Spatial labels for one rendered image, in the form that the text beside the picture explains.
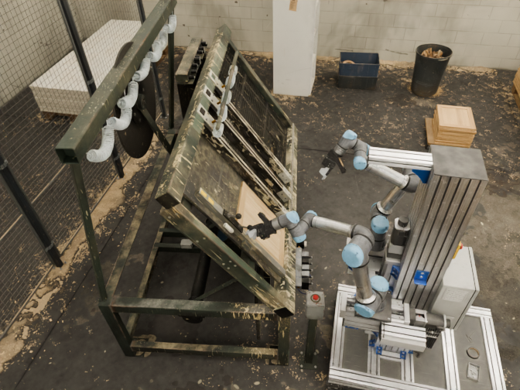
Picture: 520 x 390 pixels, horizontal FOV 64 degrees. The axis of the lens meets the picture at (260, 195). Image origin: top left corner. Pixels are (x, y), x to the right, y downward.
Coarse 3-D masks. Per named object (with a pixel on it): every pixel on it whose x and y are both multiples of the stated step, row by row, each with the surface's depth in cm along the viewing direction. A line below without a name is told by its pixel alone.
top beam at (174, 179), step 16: (224, 32) 360; (224, 48) 347; (208, 64) 317; (208, 80) 299; (192, 96) 290; (192, 112) 268; (192, 128) 255; (176, 144) 247; (192, 144) 248; (176, 160) 231; (192, 160) 242; (176, 176) 223; (160, 192) 216; (176, 192) 218
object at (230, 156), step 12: (204, 108) 276; (204, 120) 271; (216, 120) 276; (204, 132) 280; (216, 144) 287; (228, 156) 293; (240, 168) 300; (252, 180) 307; (264, 192) 315; (276, 204) 323
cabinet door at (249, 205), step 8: (240, 192) 295; (248, 192) 303; (240, 200) 288; (248, 200) 299; (256, 200) 308; (240, 208) 284; (248, 208) 294; (256, 208) 304; (264, 208) 314; (248, 216) 290; (256, 216) 300; (272, 216) 321; (248, 224) 286; (280, 232) 322; (256, 240) 286; (264, 240) 296; (272, 240) 307; (280, 240) 317; (264, 248) 290; (272, 248) 302; (280, 248) 311; (272, 256) 296; (280, 256) 306; (280, 264) 302
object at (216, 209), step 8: (200, 200) 250; (208, 200) 251; (208, 208) 255; (216, 208) 255; (232, 224) 263; (240, 232) 268; (248, 240) 273; (256, 248) 278; (264, 256) 283; (272, 264) 288; (280, 272) 295
